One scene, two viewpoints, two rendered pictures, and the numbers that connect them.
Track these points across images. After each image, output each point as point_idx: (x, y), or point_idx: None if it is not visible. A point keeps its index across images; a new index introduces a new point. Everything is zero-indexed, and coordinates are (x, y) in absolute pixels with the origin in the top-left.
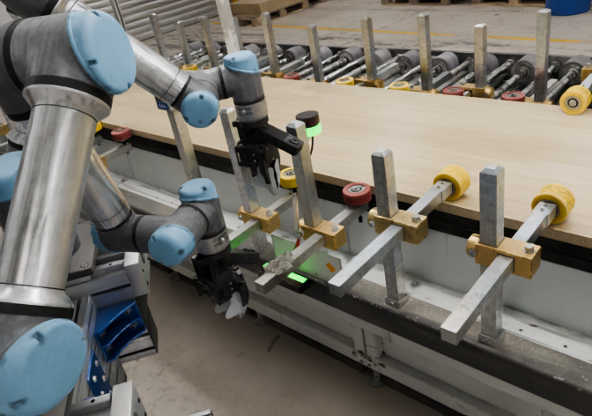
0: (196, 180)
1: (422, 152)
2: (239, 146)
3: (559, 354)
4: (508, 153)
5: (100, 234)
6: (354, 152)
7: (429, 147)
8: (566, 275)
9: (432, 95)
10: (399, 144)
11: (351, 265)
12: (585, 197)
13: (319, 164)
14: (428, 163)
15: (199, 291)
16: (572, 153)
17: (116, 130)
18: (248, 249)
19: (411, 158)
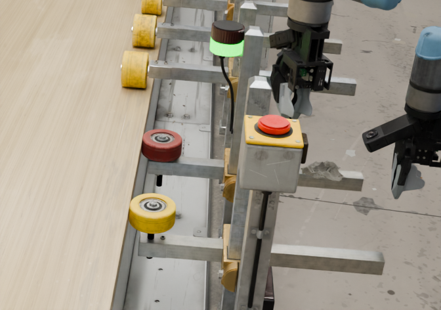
0: (436, 33)
1: (28, 117)
2: (328, 60)
3: (217, 107)
4: (13, 69)
5: None
6: (44, 170)
7: (8, 115)
8: (155, 83)
9: None
10: (1, 138)
11: (326, 79)
12: (98, 36)
13: (104, 191)
14: (60, 108)
15: (440, 161)
16: (3, 42)
17: None
18: (373, 131)
19: (48, 121)
